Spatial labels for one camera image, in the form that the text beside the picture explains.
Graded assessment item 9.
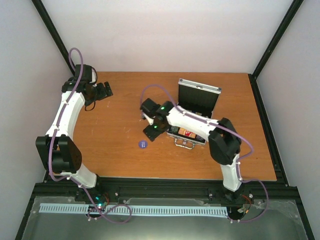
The purple dealer button disc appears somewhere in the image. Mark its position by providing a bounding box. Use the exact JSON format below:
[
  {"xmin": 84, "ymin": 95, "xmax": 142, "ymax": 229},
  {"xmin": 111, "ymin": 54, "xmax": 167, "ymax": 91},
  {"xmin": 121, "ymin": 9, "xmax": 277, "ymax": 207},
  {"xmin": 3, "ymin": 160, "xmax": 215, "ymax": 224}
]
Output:
[{"xmin": 138, "ymin": 140, "xmax": 148, "ymax": 149}]

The green poker chip stack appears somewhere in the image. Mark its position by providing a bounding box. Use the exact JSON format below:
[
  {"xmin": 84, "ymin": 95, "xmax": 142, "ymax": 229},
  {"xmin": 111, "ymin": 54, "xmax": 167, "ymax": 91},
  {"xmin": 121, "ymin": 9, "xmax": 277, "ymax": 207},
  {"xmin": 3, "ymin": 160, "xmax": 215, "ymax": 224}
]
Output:
[{"xmin": 168, "ymin": 126, "xmax": 179, "ymax": 134}]

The red playing card deck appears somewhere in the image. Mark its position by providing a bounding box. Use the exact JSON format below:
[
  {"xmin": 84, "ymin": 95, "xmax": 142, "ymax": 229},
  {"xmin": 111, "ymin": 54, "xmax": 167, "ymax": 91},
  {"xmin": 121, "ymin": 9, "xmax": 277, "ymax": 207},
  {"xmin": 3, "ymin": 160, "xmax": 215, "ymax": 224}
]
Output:
[{"xmin": 178, "ymin": 127, "xmax": 196, "ymax": 139}]

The blue playing card deck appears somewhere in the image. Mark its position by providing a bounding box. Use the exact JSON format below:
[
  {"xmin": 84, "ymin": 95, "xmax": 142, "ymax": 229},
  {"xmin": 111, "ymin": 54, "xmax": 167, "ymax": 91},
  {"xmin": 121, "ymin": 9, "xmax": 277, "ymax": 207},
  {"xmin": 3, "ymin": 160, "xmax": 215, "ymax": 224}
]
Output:
[{"xmin": 192, "ymin": 111, "xmax": 202, "ymax": 116}]

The aluminium poker case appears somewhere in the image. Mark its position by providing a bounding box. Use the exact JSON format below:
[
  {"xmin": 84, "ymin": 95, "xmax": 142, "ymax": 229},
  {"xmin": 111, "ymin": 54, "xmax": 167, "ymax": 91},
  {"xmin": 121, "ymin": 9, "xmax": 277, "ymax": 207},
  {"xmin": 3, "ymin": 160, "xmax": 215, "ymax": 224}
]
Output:
[{"xmin": 167, "ymin": 78, "xmax": 222, "ymax": 150}]

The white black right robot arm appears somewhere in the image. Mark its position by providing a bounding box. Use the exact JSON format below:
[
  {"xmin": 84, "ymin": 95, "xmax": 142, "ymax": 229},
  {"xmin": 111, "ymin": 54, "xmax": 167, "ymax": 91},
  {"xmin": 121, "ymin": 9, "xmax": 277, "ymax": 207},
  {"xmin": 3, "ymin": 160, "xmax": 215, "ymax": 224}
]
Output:
[{"xmin": 140, "ymin": 98, "xmax": 242, "ymax": 203}]

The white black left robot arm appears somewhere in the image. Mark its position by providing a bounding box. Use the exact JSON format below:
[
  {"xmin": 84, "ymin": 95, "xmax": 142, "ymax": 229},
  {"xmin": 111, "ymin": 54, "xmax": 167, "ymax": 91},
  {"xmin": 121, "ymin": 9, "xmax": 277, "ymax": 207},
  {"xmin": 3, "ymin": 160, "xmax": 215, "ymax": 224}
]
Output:
[{"xmin": 35, "ymin": 64, "xmax": 113, "ymax": 202}]

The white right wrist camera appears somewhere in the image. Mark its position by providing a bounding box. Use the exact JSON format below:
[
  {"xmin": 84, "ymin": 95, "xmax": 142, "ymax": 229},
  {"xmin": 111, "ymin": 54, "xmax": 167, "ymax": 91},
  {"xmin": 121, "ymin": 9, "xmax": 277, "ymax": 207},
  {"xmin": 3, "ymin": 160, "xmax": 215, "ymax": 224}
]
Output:
[{"xmin": 141, "ymin": 112, "xmax": 154, "ymax": 126}]

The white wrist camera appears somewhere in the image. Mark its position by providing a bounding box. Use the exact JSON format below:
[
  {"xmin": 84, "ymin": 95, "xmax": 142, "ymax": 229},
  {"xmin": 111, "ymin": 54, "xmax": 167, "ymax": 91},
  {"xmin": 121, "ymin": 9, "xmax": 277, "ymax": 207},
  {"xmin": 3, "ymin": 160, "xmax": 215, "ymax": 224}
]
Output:
[
  {"xmin": 141, "ymin": 112, "xmax": 154, "ymax": 126},
  {"xmin": 90, "ymin": 68, "xmax": 98, "ymax": 84}
]

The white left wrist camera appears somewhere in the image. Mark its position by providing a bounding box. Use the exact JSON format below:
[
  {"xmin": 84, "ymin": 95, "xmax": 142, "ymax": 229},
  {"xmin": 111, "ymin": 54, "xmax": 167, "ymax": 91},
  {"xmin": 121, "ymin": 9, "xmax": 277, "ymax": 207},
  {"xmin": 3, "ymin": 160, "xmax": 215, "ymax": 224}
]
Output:
[{"xmin": 90, "ymin": 68, "xmax": 98, "ymax": 84}]

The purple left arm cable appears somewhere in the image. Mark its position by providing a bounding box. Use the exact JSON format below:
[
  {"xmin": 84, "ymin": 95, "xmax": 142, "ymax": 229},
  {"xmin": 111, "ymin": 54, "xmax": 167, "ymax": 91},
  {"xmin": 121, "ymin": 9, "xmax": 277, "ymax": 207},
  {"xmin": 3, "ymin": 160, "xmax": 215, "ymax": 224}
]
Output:
[{"xmin": 47, "ymin": 47, "xmax": 133, "ymax": 225}]

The light blue cable duct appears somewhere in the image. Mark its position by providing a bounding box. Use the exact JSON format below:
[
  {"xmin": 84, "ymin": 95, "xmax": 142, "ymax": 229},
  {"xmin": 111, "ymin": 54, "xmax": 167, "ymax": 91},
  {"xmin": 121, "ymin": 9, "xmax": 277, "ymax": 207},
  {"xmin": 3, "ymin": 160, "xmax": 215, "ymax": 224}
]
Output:
[{"xmin": 38, "ymin": 203, "xmax": 228, "ymax": 218}]

